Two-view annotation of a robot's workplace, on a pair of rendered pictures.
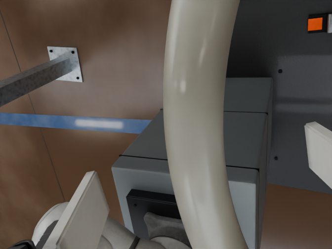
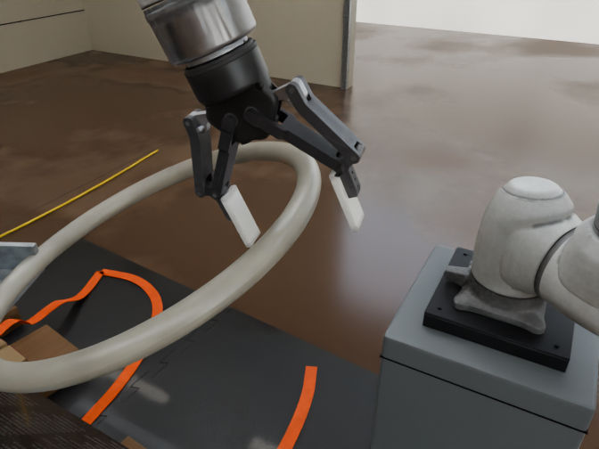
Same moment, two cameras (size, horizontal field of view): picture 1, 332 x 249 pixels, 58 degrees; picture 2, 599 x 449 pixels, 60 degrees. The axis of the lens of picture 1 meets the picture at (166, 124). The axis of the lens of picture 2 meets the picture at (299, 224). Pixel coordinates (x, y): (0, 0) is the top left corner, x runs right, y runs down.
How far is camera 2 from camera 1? 0.46 m
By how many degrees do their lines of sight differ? 53
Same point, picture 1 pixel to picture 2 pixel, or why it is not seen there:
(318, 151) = (249, 230)
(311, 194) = (373, 367)
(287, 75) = not seen: outside the picture
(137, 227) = (564, 322)
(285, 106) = not seen: outside the picture
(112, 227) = (566, 306)
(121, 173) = (575, 395)
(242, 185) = (398, 337)
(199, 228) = (300, 196)
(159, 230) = (519, 306)
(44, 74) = not seen: outside the picture
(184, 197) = (299, 206)
